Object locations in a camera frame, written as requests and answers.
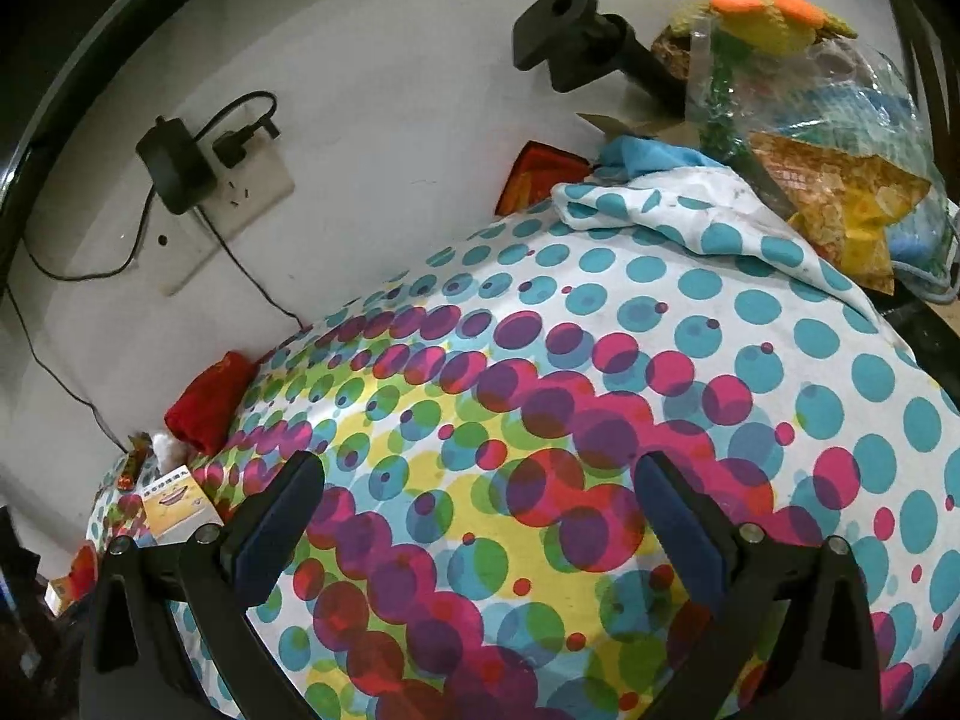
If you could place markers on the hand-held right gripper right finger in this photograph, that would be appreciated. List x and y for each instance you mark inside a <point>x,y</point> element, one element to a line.
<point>684,534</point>

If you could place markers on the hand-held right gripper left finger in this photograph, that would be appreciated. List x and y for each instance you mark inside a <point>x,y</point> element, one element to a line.
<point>271,534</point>

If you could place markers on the yellow white carton box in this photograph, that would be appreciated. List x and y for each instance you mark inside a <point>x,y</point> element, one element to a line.
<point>180,502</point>

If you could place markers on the crumpled white tissue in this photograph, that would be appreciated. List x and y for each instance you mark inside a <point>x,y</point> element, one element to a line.
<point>169,450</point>

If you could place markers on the polka dot tablecloth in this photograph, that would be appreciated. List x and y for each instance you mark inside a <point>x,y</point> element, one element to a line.
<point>600,427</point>

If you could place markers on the rolled red cloth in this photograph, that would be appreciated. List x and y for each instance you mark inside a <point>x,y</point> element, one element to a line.
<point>210,405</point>

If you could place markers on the red green candy wrapper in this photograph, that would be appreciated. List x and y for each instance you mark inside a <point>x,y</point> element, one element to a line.
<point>133,463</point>

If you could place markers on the small white yellow box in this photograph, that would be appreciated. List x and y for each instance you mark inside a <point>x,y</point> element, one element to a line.
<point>60,592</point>

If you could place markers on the yellow snack packet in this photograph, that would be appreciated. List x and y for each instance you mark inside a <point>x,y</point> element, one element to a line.
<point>840,202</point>

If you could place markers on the bright blue cloth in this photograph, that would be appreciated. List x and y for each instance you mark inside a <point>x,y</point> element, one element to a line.
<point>649,157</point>

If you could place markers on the blue packet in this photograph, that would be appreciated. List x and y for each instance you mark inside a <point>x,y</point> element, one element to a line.
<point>919,236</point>

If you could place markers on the black power adapter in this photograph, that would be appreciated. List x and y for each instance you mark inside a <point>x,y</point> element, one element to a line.
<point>176,165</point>

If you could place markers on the red orange packet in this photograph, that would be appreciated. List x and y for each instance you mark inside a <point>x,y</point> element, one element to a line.
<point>540,176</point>

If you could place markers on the black angled plug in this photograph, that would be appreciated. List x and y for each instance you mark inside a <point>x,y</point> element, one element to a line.
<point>238,142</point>

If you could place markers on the brown cardboard box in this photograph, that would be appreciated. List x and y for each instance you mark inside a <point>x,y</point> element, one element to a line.
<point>645,129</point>

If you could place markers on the green printed packet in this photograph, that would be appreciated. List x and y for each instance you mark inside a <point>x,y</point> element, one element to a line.
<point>716,105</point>

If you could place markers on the clear plastic bag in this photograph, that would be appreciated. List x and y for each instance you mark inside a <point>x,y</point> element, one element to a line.
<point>862,90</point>

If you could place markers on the yellow crochet toy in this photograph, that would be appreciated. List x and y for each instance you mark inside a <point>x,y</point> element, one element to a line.
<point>765,19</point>

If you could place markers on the cream wall socket plate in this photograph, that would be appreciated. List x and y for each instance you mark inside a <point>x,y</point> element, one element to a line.
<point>251,191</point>
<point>187,259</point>

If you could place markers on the black clamp mount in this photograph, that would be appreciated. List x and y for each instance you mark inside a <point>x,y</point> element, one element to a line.
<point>577,37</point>

